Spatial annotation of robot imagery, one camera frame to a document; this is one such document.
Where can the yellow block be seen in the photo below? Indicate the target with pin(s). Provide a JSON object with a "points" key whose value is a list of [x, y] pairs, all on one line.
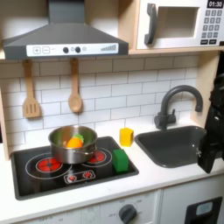
{"points": [[126, 137]]}

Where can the green block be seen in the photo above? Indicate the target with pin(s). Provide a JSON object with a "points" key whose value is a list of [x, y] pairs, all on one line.
{"points": [[120, 161]]}

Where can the orange toy carrot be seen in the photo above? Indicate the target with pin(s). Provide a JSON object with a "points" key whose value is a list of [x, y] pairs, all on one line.
{"points": [[74, 143]]}

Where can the dark grey sink basin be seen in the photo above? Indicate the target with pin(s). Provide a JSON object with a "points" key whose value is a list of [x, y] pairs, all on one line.
{"points": [[169, 145]]}

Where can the dark grey tap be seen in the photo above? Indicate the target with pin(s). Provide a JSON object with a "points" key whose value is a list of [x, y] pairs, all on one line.
{"points": [[164, 116]]}

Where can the grey oven knob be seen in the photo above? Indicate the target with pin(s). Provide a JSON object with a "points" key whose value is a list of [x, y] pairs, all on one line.
{"points": [[127, 213]]}

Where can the light wooden shelf board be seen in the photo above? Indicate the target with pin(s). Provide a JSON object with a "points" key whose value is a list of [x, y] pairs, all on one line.
{"points": [[175, 50]]}

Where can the white toy microwave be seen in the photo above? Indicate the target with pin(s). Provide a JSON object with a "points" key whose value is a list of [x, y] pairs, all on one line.
{"points": [[175, 43]]}

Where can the steel pot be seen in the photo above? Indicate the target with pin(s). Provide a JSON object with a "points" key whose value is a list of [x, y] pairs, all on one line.
{"points": [[70, 156]]}

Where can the wooden spoon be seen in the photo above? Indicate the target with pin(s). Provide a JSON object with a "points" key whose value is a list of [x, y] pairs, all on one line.
{"points": [[75, 102]]}

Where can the black toy stove top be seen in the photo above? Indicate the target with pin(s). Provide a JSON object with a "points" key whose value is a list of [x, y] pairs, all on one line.
{"points": [[35, 183]]}

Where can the wooden slotted spatula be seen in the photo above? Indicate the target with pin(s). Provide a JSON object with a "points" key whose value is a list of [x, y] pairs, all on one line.
{"points": [[31, 108]]}

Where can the grey extractor hood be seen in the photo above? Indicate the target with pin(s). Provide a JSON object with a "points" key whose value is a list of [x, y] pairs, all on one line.
{"points": [[64, 35]]}

